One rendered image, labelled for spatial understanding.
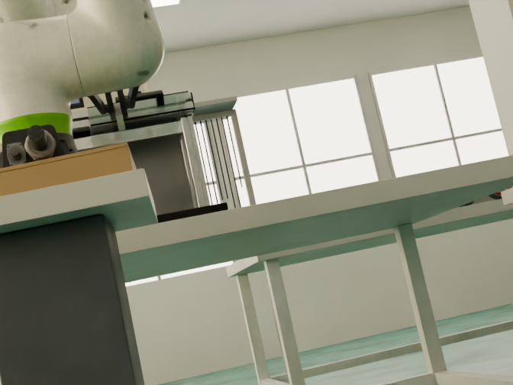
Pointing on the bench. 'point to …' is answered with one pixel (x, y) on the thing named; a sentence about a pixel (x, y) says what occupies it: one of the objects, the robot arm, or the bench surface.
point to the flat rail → (128, 136)
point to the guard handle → (152, 97)
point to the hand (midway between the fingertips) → (119, 117)
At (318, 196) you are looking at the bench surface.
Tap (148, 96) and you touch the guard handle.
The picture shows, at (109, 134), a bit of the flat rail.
